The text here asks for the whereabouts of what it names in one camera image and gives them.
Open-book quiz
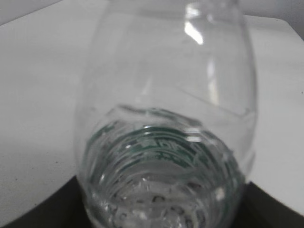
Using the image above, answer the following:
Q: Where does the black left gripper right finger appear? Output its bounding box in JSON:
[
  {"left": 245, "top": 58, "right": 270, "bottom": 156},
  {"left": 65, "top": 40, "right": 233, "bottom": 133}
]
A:
[{"left": 234, "top": 182, "right": 304, "bottom": 228}]

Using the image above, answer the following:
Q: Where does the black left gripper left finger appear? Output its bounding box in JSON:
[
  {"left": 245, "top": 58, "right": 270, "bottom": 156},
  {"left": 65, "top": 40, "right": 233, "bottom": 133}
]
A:
[{"left": 3, "top": 177, "right": 92, "bottom": 228}]

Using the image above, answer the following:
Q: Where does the clear green-label water bottle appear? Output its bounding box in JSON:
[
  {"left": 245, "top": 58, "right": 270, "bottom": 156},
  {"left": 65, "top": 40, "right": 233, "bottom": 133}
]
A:
[{"left": 74, "top": 0, "right": 257, "bottom": 228}]

